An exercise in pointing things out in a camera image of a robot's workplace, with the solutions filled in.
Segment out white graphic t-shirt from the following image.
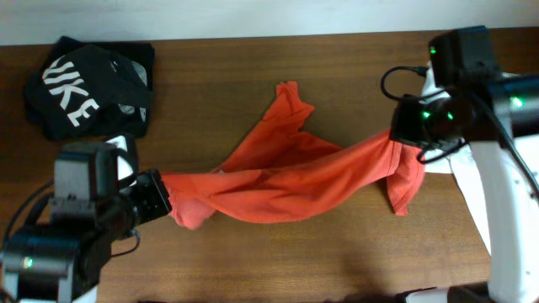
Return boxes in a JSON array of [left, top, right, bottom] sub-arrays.
[[419, 61, 539, 257]]

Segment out black Nike t-shirt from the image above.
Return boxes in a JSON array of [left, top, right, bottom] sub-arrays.
[[24, 43, 154, 141]]

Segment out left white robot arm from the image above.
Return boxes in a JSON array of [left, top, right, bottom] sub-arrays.
[[1, 141, 172, 302]]

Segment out red orange soccer t-shirt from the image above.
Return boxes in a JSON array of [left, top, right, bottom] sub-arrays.
[[163, 81, 425, 230]]

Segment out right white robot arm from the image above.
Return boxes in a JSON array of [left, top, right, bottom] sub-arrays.
[[390, 26, 538, 302]]

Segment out black folded garment underneath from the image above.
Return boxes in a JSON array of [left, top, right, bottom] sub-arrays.
[[24, 35, 156, 140]]

